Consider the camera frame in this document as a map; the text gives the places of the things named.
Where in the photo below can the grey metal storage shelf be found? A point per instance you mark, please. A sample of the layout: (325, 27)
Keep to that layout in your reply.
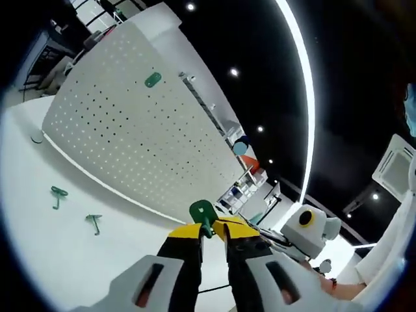
(203, 104)

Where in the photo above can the white ceiling light strip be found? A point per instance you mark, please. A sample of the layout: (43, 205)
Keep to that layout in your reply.
(313, 97)

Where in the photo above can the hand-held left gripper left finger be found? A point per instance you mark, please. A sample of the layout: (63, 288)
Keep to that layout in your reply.
(182, 266)

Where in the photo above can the white ceiling air conditioner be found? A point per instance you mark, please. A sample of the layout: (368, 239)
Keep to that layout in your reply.
(393, 165)

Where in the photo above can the white office chair grey headrest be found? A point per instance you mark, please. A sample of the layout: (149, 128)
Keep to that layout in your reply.
(92, 39)

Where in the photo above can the person's blue face mask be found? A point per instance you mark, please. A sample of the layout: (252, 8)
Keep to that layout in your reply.
(411, 110)

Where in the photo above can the dark equipment desk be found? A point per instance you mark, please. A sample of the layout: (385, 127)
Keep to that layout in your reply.
(48, 55)

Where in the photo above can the black ceiling track light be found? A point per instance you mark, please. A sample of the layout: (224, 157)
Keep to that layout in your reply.
(352, 206)

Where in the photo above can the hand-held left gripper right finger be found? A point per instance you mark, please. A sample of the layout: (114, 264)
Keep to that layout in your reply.
(250, 269)

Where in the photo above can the round ceiling downlights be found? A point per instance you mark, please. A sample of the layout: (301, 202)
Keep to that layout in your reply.
(234, 72)

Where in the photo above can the black stand with screen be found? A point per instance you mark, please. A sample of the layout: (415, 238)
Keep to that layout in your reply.
(276, 196)

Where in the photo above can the white shelf with bins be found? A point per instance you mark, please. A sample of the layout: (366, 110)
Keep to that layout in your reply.
(240, 195)

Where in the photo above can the person's right hand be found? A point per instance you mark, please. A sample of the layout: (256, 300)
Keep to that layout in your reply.
(317, 279)

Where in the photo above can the white pegboard mounting plate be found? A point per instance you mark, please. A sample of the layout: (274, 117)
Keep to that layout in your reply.
(136, 130)

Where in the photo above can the person's own white top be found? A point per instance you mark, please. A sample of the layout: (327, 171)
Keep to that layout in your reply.
(390, 253)

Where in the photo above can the green hook assembly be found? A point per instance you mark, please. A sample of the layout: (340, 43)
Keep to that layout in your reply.
(96, 224)
(152, 80)
(201, 211)
(60, 192)

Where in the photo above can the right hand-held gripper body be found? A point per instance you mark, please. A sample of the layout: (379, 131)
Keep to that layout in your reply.
(308, 234)

